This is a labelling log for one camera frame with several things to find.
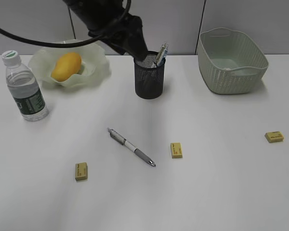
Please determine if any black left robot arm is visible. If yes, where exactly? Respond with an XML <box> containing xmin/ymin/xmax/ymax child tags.
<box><xmin>64</xmin><ymin>0</ymin><xmax>148</xmax><ymax>61</ymax></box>

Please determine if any grey grip mechanical pencil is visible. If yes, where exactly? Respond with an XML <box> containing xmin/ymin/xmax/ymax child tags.
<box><xmin>107</xmin><ymin>128</ymin><xmax>156</xmax><ymax>167</ymax></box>

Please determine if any pale green woven basket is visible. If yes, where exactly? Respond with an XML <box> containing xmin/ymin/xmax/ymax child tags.
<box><xmin>198</xmin><ymin>27</ymin><xmax>269</xmax><ymax>95</ymax></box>

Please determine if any yellow mango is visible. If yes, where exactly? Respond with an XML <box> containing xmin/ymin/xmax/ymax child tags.
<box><xmin>51</xmin><ymin>52</ymin><xmax>82</xmax><ymax>82</ymax></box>

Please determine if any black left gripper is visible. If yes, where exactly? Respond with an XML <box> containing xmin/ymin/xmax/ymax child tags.
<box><xmin>88</xmin><ymin>14</ymin><xmax>148</xmax><ymax>60</ymax></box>

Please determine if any black mesh pen holder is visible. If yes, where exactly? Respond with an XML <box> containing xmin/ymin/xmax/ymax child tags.
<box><xmin>133</xmin><ymin>51</ymin><xmax>166</xmax><ymax>99</ymax></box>

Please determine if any pale green wavy plate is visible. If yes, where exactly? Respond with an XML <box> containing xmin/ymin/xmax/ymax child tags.
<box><xmin>28</xmin><ymin>43</ymin><xmax>111</xmax><ymax>90</ymax></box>

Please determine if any yellow eraser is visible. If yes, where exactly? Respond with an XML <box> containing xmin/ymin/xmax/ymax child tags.
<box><xmin>171</xmin><ymin>142</ymin><xmax>183</xmax><ymax>159</ymax></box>
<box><xmin>75</xmin><ymin>162</ymin><xmax>88</xmax><ymax>181</ymax></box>
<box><xmin>264</xmin><ymin>131</ymin><xmax>284</xmax><ymax>143</ymax></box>

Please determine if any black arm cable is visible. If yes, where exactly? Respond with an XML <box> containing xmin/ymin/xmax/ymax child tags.
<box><xmin>0</xmin><ymin>0</ymin><xmax>133</xmax><ymax>49</ymax></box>

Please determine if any blue grip mechanical pencil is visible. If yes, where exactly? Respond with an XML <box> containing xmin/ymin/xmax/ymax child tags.
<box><xmin>156</xmin><ymin>48</ymin><xmax>168</xmax><ymax>66</ymax></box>

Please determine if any clear water bottle green label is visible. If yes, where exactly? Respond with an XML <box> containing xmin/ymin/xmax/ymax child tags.
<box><xmin>1</xmin><ymin>50</ymin><xmax>49</xmax><ymax>122</ymax></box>

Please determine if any beige grip mechanical pencil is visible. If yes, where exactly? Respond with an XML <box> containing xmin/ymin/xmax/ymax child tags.
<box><xmin>154</xmin><ymin>43</ymin><xmax>169</xmax><ymax>67</ymax></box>

